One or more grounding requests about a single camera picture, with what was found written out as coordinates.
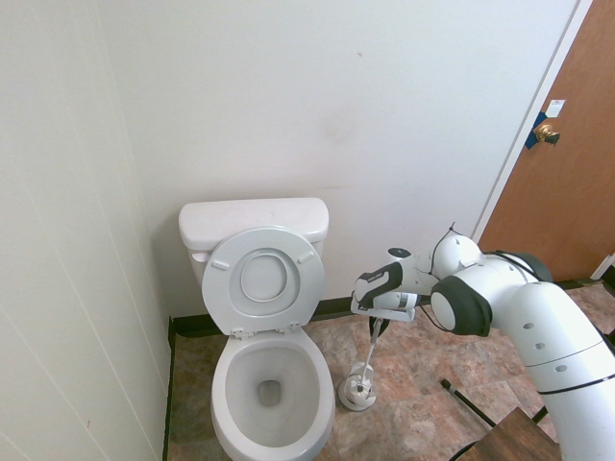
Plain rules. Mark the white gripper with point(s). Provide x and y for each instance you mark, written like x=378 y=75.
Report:
x=394 y=313

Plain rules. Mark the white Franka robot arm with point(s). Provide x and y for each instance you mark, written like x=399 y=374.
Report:
x=552 y=326

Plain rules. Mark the black baseboard behind toilet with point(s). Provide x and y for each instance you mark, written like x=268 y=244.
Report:
x=336 y=307

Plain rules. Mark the white toilet brush holder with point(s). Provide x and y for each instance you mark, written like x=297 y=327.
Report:
x=355 y=405

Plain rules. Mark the white toilet seat and lid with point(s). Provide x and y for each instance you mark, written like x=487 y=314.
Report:
x=264 y=278

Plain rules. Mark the white toilet bowl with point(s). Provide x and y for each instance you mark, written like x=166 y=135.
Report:
x=230 y=432

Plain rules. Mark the white toilet tank lid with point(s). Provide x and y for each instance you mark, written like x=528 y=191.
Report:
x=230 y=216

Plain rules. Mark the white toilet tank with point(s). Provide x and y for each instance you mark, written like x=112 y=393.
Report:
x=197 y=274

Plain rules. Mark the black baseboard beside toilet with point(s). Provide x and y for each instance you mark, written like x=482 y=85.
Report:
x=168 y=408

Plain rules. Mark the dark wooden table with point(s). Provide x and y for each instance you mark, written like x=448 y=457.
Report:
x=514 y=437

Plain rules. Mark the white flush lever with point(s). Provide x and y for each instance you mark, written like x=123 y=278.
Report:
x=199 y=256

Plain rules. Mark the brown wooden door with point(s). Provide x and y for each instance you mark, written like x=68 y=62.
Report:
x=576 y=216

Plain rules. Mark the blue tape strip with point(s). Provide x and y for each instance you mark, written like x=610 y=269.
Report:
x=531 y=140

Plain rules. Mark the brass door knob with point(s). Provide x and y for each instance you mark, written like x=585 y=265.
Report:
x=545 y=132

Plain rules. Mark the white door label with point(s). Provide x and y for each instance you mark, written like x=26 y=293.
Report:
x=556 y=108

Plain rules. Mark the white door frame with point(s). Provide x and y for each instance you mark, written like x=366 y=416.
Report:
x=552 y=72

